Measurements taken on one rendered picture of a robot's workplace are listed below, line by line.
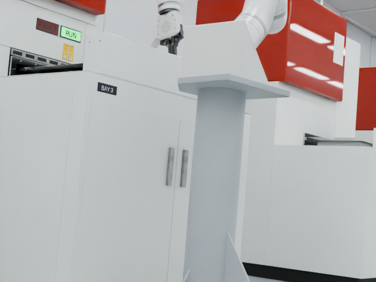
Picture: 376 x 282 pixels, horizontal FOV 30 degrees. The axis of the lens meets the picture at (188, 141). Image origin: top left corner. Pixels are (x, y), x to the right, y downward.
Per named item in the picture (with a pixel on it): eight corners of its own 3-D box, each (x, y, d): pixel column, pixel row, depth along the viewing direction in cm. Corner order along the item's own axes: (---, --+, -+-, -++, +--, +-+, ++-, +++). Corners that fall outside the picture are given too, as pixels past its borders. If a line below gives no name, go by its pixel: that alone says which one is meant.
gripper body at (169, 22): (152, 13, 267) (154, 40, 265) (173, 4, 261) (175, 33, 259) (165, 18, 273) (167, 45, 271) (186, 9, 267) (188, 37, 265)
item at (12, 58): (6, 79, 275) (9, 55, 276) (88, 98, 310) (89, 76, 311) (9, 79, 274) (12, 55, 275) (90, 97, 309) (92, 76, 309)
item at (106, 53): (81, 74, 234) (85, 33, 235) (183, 101, 277) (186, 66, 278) (101, 73, 228) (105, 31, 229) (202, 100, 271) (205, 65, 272)
